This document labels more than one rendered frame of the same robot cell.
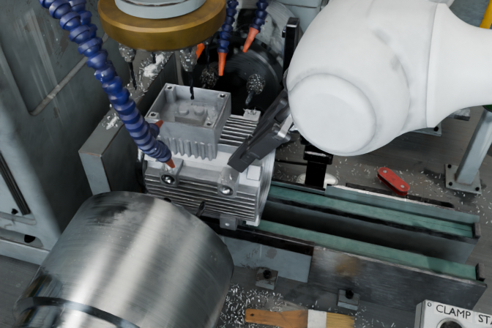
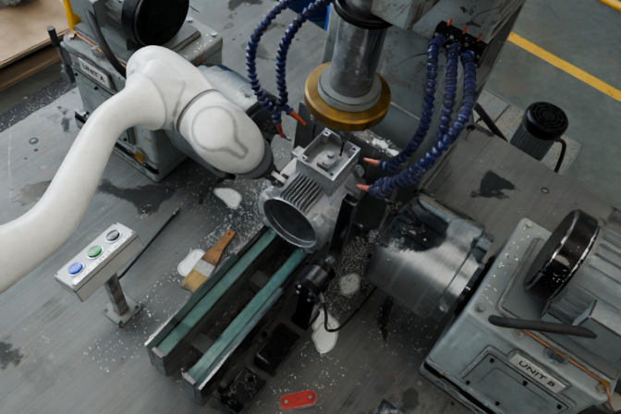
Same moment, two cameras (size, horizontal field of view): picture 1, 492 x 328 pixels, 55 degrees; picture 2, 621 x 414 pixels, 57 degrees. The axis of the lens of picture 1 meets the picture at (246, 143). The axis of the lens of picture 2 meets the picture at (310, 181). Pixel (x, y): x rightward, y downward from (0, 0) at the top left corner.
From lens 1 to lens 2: 1.19 m
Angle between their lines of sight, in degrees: 62
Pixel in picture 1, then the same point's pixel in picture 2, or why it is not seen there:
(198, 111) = (323, 160)
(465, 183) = not seen: outside the picture
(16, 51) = not seen: hidden behind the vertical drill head
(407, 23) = (148, 67)
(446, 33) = (136, 78)
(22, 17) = not seen: hidden behind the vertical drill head
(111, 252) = (221, 87)
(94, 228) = (241, 85)
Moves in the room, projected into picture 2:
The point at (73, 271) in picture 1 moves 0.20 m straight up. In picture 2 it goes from (220, 74) to (218, 6)
